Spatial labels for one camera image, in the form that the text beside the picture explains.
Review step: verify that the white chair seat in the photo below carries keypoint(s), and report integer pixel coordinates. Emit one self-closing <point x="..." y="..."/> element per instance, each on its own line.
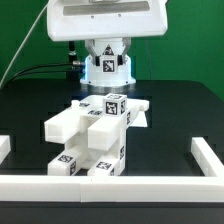
<point x="78" y="145"/>

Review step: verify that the white block at left edge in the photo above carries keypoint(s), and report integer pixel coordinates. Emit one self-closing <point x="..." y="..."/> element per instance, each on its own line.
<point x="5" y="147"/>

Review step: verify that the white U-shaped obstacle fence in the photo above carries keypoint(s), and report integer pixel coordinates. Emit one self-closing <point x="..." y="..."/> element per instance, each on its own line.
<point x="206" y="188"/>

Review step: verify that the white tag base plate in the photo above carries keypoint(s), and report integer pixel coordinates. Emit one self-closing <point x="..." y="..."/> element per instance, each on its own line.
<point x="140" y="120"/>

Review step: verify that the black camera stand pole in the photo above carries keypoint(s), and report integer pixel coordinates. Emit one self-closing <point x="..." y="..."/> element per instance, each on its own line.
<point x="73" y="74"/>

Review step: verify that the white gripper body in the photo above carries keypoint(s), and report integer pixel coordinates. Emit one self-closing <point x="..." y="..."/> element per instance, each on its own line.
<point x="69" y="20"/>

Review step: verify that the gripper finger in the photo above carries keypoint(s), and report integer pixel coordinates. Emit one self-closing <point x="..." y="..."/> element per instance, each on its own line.
<point x="123" y="47"/>
<point x="91" y="48"/>

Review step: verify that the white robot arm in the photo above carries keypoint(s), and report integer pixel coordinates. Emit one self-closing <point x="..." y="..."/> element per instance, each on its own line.
<point x="94" y="76"/>

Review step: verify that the white tagged cube nut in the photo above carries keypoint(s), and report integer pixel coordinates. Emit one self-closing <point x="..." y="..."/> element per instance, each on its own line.
<point x="108" y="64"/>
<point x="114" y="104"/>

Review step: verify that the white chair back frame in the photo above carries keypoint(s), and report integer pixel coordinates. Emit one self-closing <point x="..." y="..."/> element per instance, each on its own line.
<point x="103" y="119"/>

